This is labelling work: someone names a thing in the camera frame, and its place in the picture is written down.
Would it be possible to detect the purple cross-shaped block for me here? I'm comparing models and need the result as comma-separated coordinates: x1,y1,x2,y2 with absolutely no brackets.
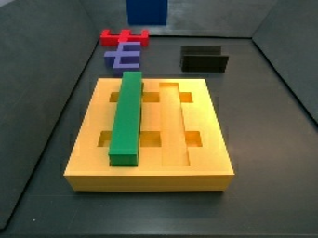
104,42,141,76

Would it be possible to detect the green rectangular bar block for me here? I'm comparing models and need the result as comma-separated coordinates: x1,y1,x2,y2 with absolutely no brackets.
108,72,142,166

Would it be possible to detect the blue rectangular bar block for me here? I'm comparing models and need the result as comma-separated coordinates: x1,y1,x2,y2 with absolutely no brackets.
125,0,168,25

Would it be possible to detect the black angle bracket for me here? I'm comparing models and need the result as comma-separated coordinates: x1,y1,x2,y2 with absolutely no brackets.
180,46,228,73

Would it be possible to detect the yellow slotted board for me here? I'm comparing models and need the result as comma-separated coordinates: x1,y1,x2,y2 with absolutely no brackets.
64,78,235,192

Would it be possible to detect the red cross-shaped block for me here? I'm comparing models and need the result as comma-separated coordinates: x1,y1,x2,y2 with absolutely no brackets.
98,30,149,46

